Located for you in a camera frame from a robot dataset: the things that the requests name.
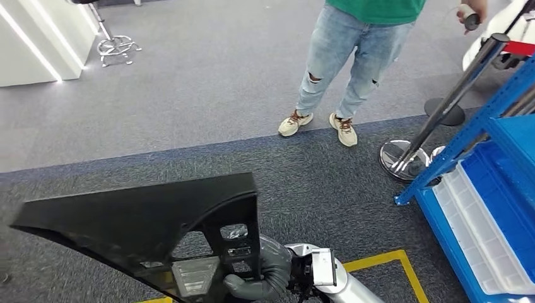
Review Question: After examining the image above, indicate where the person's left hand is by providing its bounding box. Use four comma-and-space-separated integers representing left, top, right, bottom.
456, 0, 489, 35

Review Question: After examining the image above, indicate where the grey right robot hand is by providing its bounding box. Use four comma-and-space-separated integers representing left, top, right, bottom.
222, 234, 293, 302

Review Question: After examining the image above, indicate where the black plastic panel part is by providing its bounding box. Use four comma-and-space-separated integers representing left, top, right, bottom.
10, 172, 262, 303

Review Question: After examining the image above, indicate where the blue metal shelf rack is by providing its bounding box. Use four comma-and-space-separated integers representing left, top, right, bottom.
394, 54, 535, 303

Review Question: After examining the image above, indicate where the white car with red stripe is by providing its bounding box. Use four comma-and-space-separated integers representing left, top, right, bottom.
461, 0, 535, 72

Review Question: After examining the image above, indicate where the red stanchion belt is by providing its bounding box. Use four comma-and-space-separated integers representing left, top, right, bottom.
500, 40, 535, 57

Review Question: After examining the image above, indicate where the black base stanchion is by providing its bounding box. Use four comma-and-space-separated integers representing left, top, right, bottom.
423, 97, 466, 128

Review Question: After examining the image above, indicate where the person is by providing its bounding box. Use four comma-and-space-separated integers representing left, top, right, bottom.
278, 0, 489, 148

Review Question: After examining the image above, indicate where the white plastic bin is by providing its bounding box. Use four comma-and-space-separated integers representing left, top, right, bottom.
432, 160, 535, 297

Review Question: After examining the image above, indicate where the blue plastic bin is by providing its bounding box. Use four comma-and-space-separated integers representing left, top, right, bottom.
459, 140, 535, 273

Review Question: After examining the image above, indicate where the chrome base stool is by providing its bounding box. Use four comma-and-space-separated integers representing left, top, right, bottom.
69, 0, 143, 69

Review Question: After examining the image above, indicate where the white counter with light strips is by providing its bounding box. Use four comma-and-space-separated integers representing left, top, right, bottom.
0, 0, 98, 88

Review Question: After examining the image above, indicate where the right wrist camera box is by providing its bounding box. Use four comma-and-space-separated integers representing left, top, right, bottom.
311, 247, 339, 288

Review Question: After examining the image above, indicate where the chrome base stanchion post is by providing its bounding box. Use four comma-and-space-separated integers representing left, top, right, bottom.
379, 32, 512, 184

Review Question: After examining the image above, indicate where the black capped stanchion post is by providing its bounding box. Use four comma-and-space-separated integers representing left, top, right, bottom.
499, 83, 535, 119

